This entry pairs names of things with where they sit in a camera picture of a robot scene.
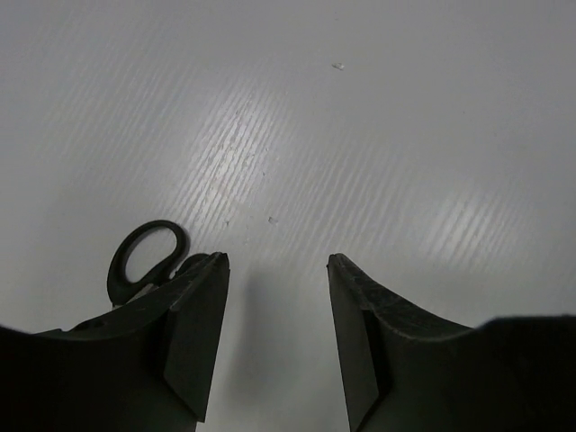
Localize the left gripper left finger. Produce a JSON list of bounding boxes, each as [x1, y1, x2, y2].
[[1, 253, 230, 431]]

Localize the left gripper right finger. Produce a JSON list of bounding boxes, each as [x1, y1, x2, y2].
[[327, 254, 575, 431]]

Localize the black handled scissors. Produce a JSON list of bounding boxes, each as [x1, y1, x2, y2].
[[106, 220, 209, 309]]

